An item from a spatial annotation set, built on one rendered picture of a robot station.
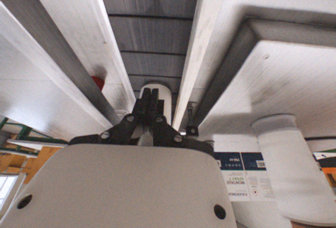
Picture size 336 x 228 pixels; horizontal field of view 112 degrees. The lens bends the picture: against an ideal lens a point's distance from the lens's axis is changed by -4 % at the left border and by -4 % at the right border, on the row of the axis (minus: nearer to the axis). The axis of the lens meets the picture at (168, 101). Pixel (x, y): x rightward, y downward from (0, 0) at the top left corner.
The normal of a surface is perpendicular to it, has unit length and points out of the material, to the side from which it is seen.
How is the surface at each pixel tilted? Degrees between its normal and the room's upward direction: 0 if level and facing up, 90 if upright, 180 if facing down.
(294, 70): 0
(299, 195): 87
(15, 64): 0
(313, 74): 0
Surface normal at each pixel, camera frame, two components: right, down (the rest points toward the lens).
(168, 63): -0.04, 0.85
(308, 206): -0.59, -0.45
